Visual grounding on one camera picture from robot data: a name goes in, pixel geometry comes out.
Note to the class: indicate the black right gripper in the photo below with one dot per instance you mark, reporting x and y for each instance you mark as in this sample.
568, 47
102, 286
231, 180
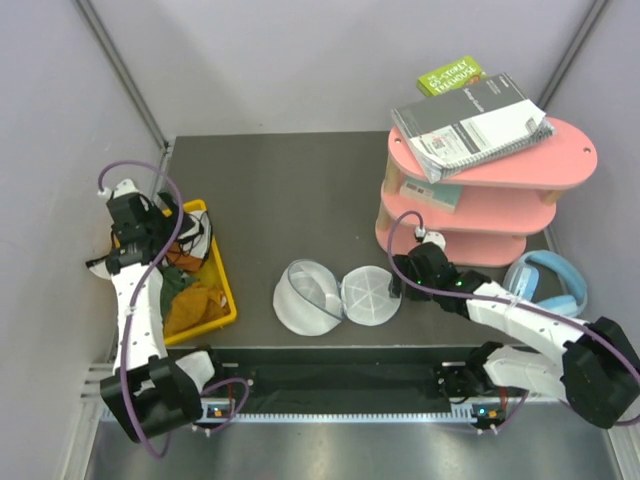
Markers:
406, 266

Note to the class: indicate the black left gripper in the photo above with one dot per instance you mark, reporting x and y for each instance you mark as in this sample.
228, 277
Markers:
169, 222

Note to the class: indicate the white bra with black straps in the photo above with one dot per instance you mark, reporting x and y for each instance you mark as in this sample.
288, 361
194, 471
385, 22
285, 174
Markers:
196, 235

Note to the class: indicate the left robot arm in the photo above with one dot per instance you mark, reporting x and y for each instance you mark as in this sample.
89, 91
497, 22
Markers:
149, 393

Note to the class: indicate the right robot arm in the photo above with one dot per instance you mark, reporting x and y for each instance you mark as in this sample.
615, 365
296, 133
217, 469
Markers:
590, 366

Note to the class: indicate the orange bra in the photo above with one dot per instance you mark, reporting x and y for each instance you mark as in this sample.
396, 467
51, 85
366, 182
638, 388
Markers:
179, 258

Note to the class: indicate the green garment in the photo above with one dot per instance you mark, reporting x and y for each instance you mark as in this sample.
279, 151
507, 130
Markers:
175, 281

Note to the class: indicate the yellow plastic bin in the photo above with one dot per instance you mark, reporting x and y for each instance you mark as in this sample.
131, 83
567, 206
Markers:
212, 273

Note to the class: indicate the mustard yellow garment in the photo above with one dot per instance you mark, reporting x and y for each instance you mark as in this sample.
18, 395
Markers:
195, 306

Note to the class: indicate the teal paperback book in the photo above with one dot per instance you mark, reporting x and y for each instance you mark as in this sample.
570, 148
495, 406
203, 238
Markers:
442, 196

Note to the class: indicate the pink three-tier shelf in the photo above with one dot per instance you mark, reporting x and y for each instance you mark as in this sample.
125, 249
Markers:
502, 203

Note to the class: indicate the light blue headphones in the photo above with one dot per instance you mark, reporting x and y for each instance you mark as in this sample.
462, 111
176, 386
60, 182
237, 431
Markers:
529, 276

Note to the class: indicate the grey spiral-bound manual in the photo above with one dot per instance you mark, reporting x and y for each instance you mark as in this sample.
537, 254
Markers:
471, 126

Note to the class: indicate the green treehouse book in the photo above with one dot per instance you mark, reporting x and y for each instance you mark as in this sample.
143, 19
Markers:
459, 73

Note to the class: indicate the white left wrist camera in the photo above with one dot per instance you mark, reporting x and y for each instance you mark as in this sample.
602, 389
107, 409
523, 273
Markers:
117, 187

